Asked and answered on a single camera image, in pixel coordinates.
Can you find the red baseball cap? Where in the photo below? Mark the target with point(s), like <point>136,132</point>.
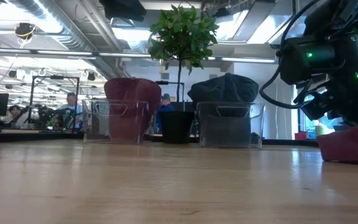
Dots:
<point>346,143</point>
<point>132,93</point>

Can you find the yellow cup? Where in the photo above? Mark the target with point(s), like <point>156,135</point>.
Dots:
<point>320,130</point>

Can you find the black plant pot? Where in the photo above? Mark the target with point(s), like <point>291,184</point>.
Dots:
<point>176,127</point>

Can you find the person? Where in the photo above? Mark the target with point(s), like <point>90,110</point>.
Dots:
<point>15,115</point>
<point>165,107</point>
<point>71,107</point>

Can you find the black round ceiling device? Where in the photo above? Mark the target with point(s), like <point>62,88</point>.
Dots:
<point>24,30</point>

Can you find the black frame stand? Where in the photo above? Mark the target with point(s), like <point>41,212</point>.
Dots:
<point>54,77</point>

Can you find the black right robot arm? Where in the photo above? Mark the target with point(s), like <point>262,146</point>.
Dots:
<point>322,59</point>

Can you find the black aluminium table frame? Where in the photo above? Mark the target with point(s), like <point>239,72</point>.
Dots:
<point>26,137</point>

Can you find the black overhead box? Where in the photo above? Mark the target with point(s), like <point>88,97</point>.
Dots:
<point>123,9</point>

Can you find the red box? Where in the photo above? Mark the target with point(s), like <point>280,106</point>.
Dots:
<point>301,136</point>

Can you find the green leafy potted tree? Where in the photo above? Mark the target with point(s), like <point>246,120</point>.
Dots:
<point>182,31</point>

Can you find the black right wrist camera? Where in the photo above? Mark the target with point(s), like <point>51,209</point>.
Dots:
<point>317,105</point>

